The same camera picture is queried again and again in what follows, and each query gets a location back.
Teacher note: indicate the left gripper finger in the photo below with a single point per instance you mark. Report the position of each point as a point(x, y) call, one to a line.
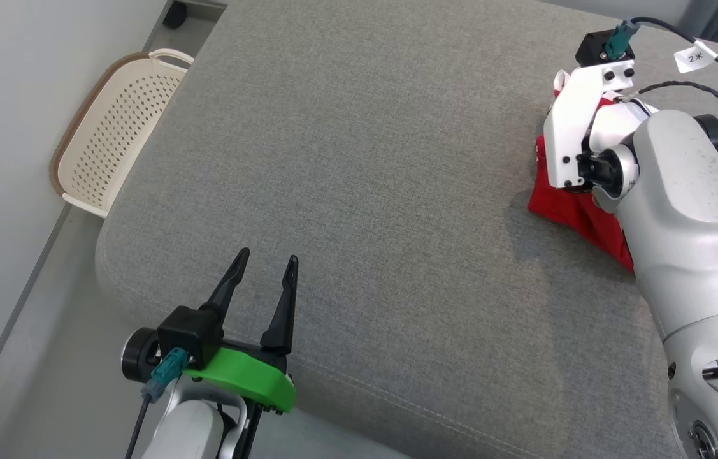
point(225, 290)
point(282, 312)

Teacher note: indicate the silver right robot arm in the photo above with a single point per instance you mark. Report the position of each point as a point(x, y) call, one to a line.
point(683, 191)

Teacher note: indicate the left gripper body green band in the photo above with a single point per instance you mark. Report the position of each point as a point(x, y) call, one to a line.
point(244, 376)

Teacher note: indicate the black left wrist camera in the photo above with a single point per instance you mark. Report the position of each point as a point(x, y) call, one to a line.
point(190, 331)

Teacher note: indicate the red jersey with white sleeves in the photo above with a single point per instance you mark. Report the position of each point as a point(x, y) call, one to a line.
point(562, 204)

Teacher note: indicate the cream perforated laundry basket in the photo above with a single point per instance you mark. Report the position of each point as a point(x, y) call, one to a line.
point(110, 140)

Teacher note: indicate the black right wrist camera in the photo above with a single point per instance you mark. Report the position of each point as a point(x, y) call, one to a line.
point(591, 48)

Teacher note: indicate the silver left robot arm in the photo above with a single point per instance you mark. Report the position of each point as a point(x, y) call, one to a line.
point(186, 427)

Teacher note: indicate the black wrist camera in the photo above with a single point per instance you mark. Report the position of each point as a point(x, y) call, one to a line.
point(190, 331)
point(591, 48)

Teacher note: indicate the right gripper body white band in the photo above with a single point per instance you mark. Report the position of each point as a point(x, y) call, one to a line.
point(569, 127)

